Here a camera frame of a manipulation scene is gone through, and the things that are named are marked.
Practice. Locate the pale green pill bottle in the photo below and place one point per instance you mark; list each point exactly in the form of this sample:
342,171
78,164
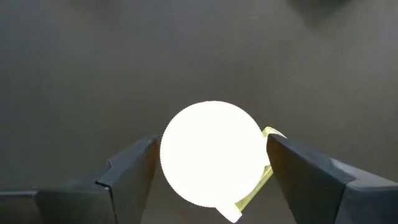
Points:
230,214
214,154

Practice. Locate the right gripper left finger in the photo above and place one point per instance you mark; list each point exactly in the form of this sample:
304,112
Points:
124,186

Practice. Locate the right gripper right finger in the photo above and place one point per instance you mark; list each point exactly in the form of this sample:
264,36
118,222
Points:
317,193

